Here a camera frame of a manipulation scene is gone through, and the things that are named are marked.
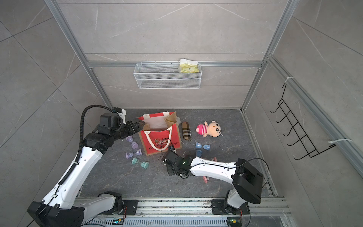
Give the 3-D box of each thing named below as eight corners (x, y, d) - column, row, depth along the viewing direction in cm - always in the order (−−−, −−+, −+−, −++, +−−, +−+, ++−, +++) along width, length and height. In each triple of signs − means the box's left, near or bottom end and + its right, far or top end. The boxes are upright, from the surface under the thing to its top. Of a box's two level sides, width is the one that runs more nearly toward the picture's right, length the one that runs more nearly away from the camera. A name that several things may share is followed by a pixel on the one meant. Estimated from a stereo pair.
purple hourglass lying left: (127, 158, 93) (125, 156, 90) (126, 154, 94) (125, 152, 92) (142, 154, 95) (141, 152, 92) (141, 150, 96) (140, 148, 94)
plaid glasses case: (183, 140, 103) (183, 137, 100) (180, 125, 112) (180, 122, 109) (192, 139, 103) (192, 136, 101) (188, 124, 113) (188, 121, 110)
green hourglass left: (131, 163, 91) (130, 161, 88) (134, 158, 93) (133, 156, 91) (147, 169, 88) (146, 167, 86) (150, 164, 90) (149, 162, 88)
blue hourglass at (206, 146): (194, 147, 99) (195, 145, 96) (195, 144, 101) (195, 141, 98) (209, 150, 98) (210, 148, 95) (210, 147, 99) (210, 144, 97)
